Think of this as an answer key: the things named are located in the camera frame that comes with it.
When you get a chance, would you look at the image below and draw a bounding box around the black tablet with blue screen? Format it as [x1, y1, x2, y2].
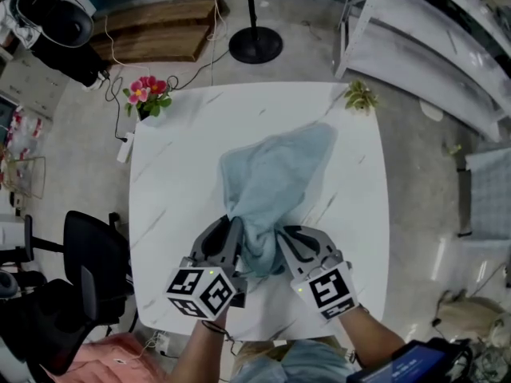
[346, 338, 473, 383]

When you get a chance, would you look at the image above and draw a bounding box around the black power cable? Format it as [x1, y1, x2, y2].
[105, 48, 231, 141]

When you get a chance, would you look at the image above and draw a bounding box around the thin wire frame rack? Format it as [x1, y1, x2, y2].
[0, 155, 47, 200]

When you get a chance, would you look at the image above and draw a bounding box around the checkered grey cloth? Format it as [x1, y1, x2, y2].
[464, 147, 511, 239]

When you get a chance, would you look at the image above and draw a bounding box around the light blue towel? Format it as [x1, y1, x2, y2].
[219, 122, 339, 278]

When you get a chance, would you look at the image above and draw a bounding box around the person's left forearm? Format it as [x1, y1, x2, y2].
[170, 311, 237, 383]

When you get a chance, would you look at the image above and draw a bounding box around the beige fluffy bundle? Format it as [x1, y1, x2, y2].
[434, 289, 509, 347]

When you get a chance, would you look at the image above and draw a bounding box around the thin white cable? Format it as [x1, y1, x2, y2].
[104, 0, 228, 79]

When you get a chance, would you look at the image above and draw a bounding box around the person's right forearm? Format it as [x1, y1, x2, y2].
[336, 304, 407, 366]

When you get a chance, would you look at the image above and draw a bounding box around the pink flower pot plant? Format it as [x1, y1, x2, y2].
[122, 75, 174, 121]

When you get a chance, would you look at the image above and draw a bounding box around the pink padded garment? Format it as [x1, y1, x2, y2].
[42, 331, 189, 383]

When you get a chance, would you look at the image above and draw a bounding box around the brown wooden board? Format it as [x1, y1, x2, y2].
[89, 0, 232, 64]

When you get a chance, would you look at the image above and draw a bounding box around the person's light blue clothing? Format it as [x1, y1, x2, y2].
[234, 338, 357, 383]

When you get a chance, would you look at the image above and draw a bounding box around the black wrist band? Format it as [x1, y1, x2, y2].
[200, 319, 234, 342]

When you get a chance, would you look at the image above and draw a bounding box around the white power strip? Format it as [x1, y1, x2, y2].
[117, 132, 135, 164]

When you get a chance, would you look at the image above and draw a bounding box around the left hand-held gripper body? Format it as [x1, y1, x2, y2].
[165, 255, 248, 322]

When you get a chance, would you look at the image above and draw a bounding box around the white drawer cabinet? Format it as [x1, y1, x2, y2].
[0, 58, 69, 120]

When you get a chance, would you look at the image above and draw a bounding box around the small green potted plant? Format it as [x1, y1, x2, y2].
[343, 79, 379, 116]

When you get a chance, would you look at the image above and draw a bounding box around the black fan stand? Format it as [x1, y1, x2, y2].
[187, 0, 284, 65]

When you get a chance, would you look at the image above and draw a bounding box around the white metal shelf rack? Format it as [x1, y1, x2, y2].
[333, 0, 511, 144]

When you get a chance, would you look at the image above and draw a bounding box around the black office chair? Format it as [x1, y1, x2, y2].
[0, 210, 140, 377]

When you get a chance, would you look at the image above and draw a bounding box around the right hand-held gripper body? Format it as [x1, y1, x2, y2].
[290, 251, 361, 322]

